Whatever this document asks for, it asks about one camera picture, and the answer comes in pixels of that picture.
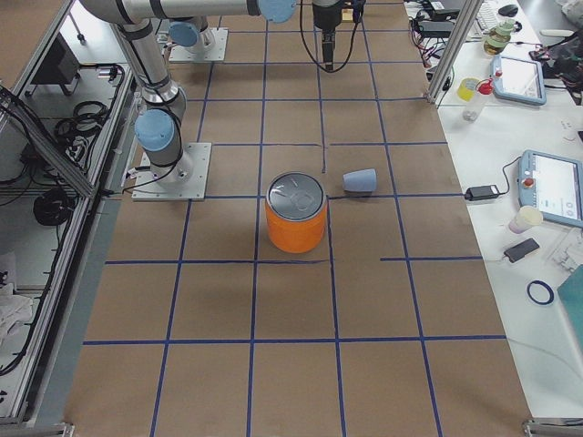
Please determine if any yellow tape roll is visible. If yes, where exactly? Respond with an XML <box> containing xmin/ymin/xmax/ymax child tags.
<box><xmin>456</xmin><ymin>77</ymin><xmax>480</xmax><ymax>102</ymax></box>

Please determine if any black computer mouse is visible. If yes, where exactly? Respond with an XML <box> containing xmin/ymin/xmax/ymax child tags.
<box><xmin>497</xmin><ymin>4</ymin><xmax>518</xmax><ymax>17</ymax></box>

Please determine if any clear squeeze bottle red cap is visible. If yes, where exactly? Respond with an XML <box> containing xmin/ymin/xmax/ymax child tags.
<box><xmin>462</xmin><ymin>78</ymin><xmax>494</xmax><ymax>122</ymax></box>

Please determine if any black smartphone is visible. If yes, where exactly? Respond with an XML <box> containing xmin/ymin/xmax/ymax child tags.
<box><xmin>503</xmin><ymin>238</ymin><xmax>540</xmax><ymax>263</ymax></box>

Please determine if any white paper cup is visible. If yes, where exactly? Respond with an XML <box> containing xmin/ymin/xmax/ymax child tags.
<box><xmin>508</xmin><ymin>205</ymin><xmax>544</xmax><ymax>234</ymax></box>

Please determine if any black power adapter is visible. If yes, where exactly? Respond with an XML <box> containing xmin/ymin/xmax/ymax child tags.
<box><xmin>464</xmin><ymin>185</ymin><xmax>501</xmax><ymax>201</ymax></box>

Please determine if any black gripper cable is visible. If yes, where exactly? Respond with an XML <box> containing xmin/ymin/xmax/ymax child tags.
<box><xmin>299</xmin><ymin>0</ymin><xmax>365</xmax><ymax>73</ymax></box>

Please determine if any orange can with silver lid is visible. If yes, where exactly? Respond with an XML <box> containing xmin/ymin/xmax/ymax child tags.
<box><xmin>265</xmin><ymin>172</ymin><xmax>326</xmax><ymax>254</ymax></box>

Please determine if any blue tape ring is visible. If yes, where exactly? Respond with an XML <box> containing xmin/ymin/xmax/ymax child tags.
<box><xmin>527</xmin><ymin>280</ymin><xmax>556</xmax><ymax>307</ymax></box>

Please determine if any teal box corner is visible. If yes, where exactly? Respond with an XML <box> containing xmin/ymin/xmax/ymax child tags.
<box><xmin>557</xmin><ymin>265</ymin><xmax>583</xmax><ymax>343</ymax></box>

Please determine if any teach pendant near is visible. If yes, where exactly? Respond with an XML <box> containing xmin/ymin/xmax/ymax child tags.
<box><xmin>517</xmin><ymin>149</ymin><xmax>582</xmax><ymax>229</ymax></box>

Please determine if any aluminium frame post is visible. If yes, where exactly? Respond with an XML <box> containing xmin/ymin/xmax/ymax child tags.
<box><xmin>425</xmin><ymin>0</ymin><xmax>482</xmax><ymax>103</ymax></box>

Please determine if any teach pendant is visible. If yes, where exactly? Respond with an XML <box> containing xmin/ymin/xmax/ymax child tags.
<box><xmin>491</xmin><ymin>55</ymin><xmax>547</xmax><ymax>106</ymax></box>
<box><xmin>517</xmin><ymin>149</ymin><xmax>582</xmax><ymax>229</ymax></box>

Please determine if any teach pendant far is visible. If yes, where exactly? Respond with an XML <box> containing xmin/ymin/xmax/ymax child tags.
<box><xmin>491</xmin><ymin>55</ymin><xmax>547</xmax><ymax>106</ymax></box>

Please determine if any light blue cup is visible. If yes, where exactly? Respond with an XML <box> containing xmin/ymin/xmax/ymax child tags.
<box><xmin>343</xmin><ymin>168</ymin><xmax>377</xmax><ymax>193</ymax></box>

